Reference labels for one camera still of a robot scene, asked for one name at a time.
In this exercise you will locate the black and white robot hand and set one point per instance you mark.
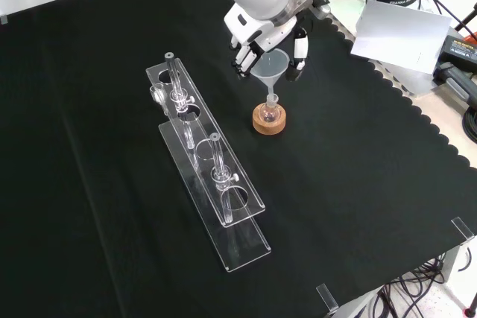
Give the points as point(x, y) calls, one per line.
point(257, 31)

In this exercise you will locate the translucent plastic funnel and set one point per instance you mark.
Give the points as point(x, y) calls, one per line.
point(270, 66)

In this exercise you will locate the small glass round-bottom flask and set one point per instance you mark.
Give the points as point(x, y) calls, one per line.
point(269, 113)

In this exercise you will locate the clear acrylic funnel stand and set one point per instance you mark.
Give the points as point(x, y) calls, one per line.
point(223, 199)

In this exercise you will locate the white card board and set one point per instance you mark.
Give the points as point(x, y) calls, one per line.
point(402, 35)

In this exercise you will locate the black bench cloth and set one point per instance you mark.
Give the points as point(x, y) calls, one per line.
point(354, 165)

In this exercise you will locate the black power adapter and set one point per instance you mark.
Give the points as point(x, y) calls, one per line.
point(460, 51)

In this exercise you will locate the black tripod leg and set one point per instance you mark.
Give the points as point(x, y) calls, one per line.
point(466, 20)

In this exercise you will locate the grey tape piece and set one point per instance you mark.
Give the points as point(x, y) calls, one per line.
point(3, 19)

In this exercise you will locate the clear acrylic cloth clamp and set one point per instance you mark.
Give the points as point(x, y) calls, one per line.
point(327, 297)
point(463, 229)

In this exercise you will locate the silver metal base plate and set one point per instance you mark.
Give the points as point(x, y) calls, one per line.
point(410, 79)

